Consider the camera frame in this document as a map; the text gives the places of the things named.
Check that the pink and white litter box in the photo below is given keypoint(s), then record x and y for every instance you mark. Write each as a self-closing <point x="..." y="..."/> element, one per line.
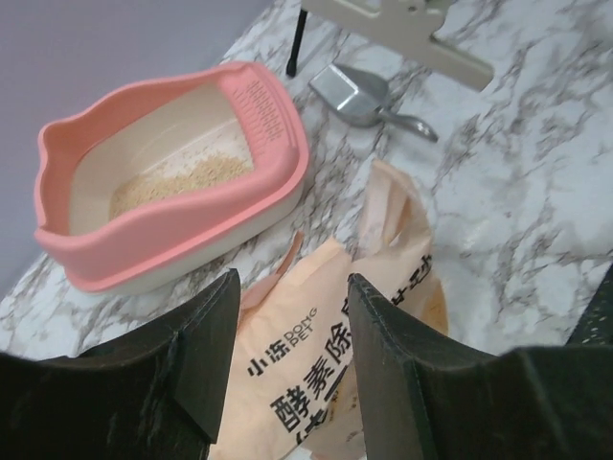
<point x="165" y="127"/>

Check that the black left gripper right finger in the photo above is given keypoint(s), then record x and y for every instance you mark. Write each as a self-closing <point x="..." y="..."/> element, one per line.
<point x="424" y="395"/>

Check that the metal litter scoop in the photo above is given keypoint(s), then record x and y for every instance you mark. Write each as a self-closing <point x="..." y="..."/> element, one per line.
<point x="361" y="99"/>

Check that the beige cat litter pile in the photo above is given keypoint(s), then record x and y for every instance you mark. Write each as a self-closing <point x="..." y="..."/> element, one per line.
<point x="146" y="188"/>

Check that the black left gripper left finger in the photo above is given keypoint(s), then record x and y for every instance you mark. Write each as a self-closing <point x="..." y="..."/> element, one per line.
<point x="156" y="392"/>

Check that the black music stand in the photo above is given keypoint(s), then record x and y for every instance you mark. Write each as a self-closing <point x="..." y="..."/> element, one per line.
<point x="291" y="66"/>

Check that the peach cat litter bag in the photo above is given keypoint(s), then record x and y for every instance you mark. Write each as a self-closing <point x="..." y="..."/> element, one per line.
<point x="292" y="382"/>

